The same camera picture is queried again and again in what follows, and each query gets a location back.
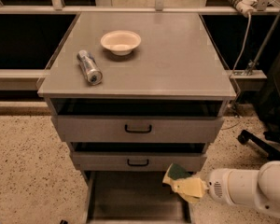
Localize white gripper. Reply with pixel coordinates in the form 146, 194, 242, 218
173, 168, 234, 205

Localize green and yellow sponge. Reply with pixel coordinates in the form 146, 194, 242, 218
162, 163, 191, 185

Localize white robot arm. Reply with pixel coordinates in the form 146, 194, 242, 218
163, 161, 280, 218

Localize grey bottom drawer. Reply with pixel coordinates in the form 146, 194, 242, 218
83, 172, 195, 224

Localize grey drawer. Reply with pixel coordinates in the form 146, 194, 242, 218
83, 172, 195, 224
52, 99, 223, 143
71, 143, 207, 172

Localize grey middle drawer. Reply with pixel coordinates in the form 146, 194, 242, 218
71, 143, 207, 172

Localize grey drawer cabinet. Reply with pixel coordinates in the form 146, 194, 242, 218
36, 11, 237, 224

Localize grey top drawer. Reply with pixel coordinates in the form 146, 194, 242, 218
52, 99, 223, 143

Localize black office chair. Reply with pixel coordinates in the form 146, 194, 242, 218
237, 53, 280, 161

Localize silver drink can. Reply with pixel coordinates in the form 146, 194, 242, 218
77, 50, 103, 85

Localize white paper bowl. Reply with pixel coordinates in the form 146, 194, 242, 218
101, 30, 141, 56

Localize white power strip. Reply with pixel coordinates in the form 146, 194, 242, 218
228, 0, 256, 17

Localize metal clamp stand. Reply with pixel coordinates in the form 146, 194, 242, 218
232, 0, 280, 77

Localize black middle drawer handle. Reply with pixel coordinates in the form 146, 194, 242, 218
127, 159, 149, 167

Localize black drawer handle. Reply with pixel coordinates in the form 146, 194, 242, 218
124, 124, 152, 133
127, 159, 149, 167

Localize black top drawer handle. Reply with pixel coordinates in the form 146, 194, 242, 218
124, 124, 152, 133

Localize white power cable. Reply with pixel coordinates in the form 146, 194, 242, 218
231, 10, 252, 75

